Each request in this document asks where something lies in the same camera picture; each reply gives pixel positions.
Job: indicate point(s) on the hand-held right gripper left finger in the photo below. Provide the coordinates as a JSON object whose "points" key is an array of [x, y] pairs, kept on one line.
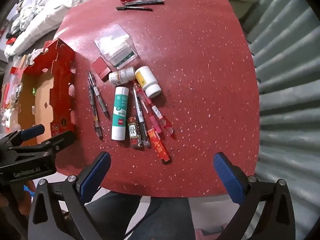
{"points": [[100, 170]]}

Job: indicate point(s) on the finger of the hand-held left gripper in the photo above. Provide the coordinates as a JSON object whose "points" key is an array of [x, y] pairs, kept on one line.
{"points": [[32, 131], [62, 140]]}

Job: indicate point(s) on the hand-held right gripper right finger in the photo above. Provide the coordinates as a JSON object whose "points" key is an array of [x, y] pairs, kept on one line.
{"points": [[230, 177]]}

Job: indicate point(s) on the grey black gel pen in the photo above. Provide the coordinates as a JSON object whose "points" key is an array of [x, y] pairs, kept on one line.
{"points": [[95, 112], [101, 100]]}

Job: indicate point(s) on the dark printed sachet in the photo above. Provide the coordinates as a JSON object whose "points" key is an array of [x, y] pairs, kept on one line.
{"points": [[132, 131]]}

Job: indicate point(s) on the red cardboard box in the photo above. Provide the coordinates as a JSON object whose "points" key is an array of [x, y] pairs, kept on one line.
{"points": [[60, 80]]}

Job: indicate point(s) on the green white glue stick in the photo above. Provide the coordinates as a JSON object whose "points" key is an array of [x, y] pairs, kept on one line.
{"points": [[120, 115]]}

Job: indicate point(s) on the white marker black cap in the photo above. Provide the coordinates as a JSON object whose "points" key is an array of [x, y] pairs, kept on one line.
{"points": [[138, 112]]}

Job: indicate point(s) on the red pen pink grip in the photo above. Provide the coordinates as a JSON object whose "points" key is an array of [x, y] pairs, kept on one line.
{"points": [[150, 112]]}

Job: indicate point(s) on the translucent red pen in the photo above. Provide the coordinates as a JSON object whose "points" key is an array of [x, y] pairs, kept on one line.
{"points": [[163, 122]]}

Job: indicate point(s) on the small red box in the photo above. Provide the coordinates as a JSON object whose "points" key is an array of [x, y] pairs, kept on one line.
{"points": [[100, 66]]}

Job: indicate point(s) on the white bottle orange label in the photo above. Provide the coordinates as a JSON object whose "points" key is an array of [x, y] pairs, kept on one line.
{"points": [[120, 76]]}

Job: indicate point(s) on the white bottle yellow label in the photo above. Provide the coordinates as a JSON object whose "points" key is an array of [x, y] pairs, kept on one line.
{"points": [[147, 80]]}

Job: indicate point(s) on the clear plastic lidded container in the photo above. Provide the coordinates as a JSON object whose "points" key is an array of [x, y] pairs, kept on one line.
{"points": [[112, 42]]}

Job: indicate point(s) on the pile of colourful packets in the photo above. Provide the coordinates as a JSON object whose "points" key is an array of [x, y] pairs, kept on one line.
{"points": [[10, 100]]}

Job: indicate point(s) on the pink soft item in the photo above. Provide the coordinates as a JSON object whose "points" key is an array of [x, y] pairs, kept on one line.
{"points": [[210, 233]]}

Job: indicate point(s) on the person's trouser leg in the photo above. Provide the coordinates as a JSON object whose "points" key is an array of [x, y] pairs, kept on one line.
{"points": [[140, 217]]}

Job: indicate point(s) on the grey-green curtain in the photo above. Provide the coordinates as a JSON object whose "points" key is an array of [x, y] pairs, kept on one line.
{"points": [[287, 80]]}

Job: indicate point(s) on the white bedding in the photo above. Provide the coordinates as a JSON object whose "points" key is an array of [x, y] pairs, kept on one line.
{"points": [[50, 5]]}

